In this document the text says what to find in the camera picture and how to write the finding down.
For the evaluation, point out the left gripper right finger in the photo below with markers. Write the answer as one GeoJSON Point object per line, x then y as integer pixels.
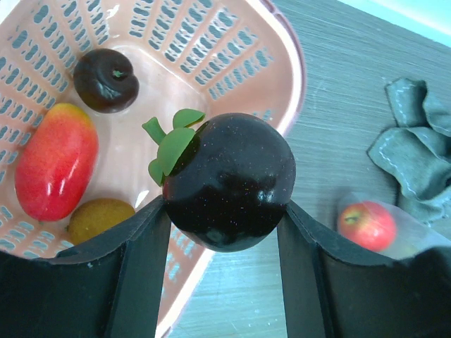
{"type": "Point", "coordinates": [335, 288]}

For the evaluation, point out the clear zip top bag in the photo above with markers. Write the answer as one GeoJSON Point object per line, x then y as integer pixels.
{"type": "Point", "coordinates": [412, 236]}

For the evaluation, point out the red yellow mango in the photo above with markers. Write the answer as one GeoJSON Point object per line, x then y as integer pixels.
{"type": "Point", "coordinates": [56, 165]}

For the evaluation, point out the red apple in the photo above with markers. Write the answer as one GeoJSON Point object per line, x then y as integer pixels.
{"type": "Point", "coordinates": [368, 224]}

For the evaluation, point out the dark brown fruit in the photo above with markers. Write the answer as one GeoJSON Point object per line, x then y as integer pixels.
{"type": "Point", "coordinates": [105, 81]}

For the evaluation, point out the dark purple mangosteen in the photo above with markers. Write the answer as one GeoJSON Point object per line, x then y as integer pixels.
{"type": "Point", "coordinates": [226, 181]}

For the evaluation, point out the grey cloth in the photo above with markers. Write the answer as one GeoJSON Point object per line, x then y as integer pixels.
{"type": "Point", "coordinates": [416, 152]}

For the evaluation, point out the brown kiwi fruit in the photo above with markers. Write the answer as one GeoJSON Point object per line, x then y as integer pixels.
{"type": "Point", "coordinates": [97, 216]}

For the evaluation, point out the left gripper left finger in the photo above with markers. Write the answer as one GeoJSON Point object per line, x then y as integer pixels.
{"type": "Point", "coordinates": [109, 286]}

